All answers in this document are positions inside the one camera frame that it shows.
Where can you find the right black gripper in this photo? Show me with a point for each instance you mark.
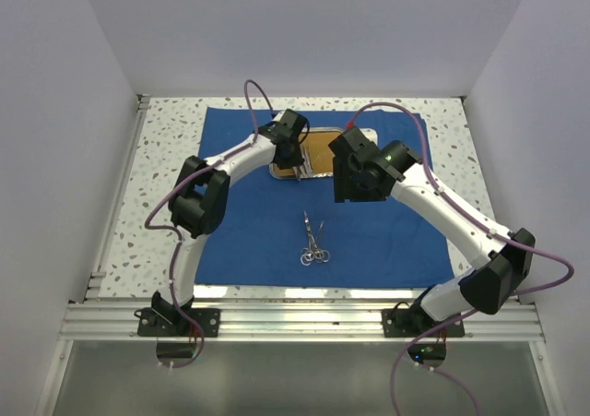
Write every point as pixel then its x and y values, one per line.
pixel 345 190

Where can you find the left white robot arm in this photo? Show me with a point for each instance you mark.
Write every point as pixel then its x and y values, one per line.
pixel 196 206

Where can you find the steel surgical scissors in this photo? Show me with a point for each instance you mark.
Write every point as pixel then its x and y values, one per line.
pixel 308 226

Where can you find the aluminium front rail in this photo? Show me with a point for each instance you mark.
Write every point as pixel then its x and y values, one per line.
pixel 342 321

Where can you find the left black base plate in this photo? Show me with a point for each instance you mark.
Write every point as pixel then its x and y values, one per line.
pixel 162 319

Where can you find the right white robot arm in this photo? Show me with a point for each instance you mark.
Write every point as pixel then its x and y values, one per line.
pixel 498 262

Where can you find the steel forceps clamp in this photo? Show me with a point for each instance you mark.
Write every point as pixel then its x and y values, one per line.
pixel 315 239
pixel 309 255

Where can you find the steel tray orange liner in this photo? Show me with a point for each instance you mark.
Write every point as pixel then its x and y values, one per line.
pixel 314 147

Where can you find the blue surgical cloth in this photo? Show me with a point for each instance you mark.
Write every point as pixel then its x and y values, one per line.
pixel 377 245

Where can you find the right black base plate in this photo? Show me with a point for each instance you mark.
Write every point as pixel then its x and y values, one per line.
pixel 410 324

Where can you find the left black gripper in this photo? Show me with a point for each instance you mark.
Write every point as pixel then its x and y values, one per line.
pixel 296 160

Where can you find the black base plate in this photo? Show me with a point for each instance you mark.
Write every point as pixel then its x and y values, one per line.
pixel 162 319
pixel 410 324

